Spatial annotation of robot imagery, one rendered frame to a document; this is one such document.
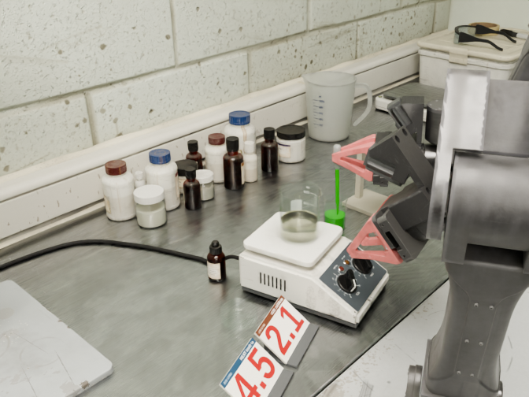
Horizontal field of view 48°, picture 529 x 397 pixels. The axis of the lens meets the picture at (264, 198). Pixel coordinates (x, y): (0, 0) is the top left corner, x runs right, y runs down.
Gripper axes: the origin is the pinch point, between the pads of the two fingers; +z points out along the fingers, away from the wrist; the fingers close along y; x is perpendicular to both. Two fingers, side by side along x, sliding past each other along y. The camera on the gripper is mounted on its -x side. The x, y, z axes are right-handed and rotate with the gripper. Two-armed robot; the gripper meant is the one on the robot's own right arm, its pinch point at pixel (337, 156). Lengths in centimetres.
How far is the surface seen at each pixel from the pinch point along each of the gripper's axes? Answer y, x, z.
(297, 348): 34.8, 13.9, 1.0
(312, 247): 22.0, 5.6, 0.9
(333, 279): 25.1, 8.7, -2.7
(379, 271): 18.3, 11.2, -8.8
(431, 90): -75, 10, -17
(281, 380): 41.0, 13.9, 1.9
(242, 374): 43.9, 11.1, 6.1
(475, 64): -83, 5, -29
